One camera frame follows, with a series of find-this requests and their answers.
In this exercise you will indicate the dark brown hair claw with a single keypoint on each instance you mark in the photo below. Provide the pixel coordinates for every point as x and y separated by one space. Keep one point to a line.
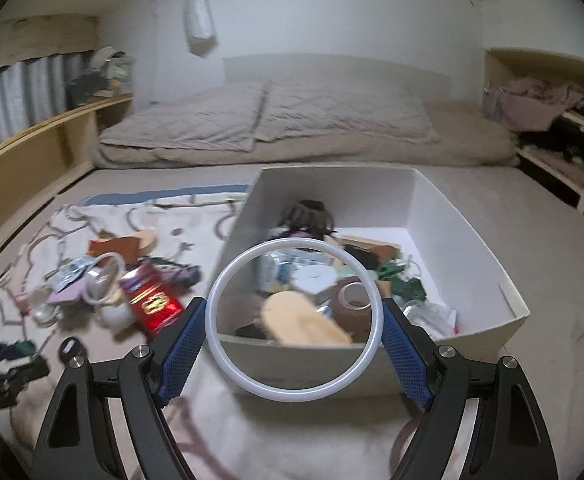
304 215

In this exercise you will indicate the hanging white plastic bag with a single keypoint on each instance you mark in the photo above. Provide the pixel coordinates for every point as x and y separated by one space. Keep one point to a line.
199 20

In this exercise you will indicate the purple card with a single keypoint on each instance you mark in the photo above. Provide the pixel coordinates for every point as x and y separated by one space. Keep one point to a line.
66 292

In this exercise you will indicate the wooden shelf unit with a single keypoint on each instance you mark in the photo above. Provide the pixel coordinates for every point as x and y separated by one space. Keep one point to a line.
21 160

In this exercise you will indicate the red printed box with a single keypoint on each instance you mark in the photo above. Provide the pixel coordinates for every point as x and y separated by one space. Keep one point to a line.
151 300

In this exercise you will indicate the white plush heart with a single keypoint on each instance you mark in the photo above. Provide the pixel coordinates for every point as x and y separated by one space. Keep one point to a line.
116 317

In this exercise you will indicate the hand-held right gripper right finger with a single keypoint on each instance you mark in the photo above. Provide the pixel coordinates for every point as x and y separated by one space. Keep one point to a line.
404 355

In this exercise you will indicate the mixed clothes pile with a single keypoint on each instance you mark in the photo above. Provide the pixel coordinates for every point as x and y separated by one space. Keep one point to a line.
101 75

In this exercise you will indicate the white cardboard box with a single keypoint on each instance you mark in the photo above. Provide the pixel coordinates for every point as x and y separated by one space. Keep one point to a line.
472 240

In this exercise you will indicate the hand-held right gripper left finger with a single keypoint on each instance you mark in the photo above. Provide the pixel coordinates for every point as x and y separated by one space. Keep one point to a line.
181 350

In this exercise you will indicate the brown cardboard box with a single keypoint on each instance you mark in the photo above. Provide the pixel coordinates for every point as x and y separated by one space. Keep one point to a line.
116 249

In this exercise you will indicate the grey curtain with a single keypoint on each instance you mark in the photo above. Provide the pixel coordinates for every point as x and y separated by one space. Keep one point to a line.
21 90

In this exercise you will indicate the beige mattress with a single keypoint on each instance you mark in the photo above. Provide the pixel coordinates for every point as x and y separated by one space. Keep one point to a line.
547 285

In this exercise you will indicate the pink folding gadget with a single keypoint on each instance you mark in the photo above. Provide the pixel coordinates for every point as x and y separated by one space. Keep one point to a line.
21 300

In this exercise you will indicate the green fabric item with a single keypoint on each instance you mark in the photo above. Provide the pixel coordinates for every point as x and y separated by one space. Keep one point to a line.
402 282

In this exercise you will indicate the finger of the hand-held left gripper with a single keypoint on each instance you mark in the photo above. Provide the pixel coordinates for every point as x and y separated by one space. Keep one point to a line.
16 375
14 350

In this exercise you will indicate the multicolour crochet piece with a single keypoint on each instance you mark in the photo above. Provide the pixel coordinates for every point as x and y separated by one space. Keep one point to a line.
176 274

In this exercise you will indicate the silver blue foil packet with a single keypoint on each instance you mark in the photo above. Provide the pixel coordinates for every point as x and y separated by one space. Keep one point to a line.
71 270

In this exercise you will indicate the blue white tissue packet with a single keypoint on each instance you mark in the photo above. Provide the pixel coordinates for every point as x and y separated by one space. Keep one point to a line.
274 270

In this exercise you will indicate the pink clothes pile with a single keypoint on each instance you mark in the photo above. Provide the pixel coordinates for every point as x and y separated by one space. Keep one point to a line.
532 105

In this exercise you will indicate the brown tape roll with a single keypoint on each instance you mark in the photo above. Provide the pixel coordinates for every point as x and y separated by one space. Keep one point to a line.
347 315

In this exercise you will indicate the dark clothes pile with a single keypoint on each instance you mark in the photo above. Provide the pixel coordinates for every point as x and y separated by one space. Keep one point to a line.
567 145

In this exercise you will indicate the beige folded quilt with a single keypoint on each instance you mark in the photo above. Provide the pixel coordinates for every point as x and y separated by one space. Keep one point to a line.
372 152

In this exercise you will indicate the wooden curtain pelmet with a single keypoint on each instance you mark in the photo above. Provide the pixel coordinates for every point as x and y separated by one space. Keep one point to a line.
36 35

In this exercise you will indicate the wooden alcove shelf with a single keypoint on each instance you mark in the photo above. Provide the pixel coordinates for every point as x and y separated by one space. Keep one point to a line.
492 67

